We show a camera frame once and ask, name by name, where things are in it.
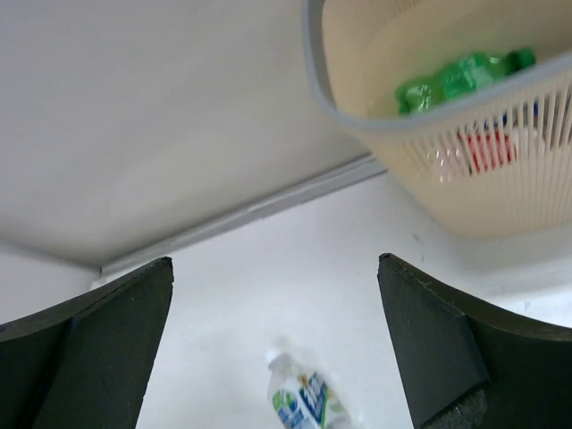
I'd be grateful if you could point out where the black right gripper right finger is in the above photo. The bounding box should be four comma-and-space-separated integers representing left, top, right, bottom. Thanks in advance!
377, 253, 571, 428

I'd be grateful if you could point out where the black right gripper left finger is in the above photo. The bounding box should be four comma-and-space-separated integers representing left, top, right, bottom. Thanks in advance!
1, 257, 173, 428

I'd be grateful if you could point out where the red label clear bottle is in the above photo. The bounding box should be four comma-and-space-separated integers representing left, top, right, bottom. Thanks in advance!
427, 127, 546, 182

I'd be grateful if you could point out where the green plastic soda bottle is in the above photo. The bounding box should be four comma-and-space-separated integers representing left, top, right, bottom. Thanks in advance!
394, 47, 536, 115

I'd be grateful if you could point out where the blue label water bottle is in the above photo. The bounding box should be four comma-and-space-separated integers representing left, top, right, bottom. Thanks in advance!
473, 100, 539, 130

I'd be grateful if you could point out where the cream plastic waste bin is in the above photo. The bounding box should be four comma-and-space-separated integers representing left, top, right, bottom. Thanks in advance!
302, 1, 571, 239

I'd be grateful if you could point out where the green white label bottle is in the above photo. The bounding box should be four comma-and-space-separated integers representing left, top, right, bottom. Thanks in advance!
266, 349, 354, 429

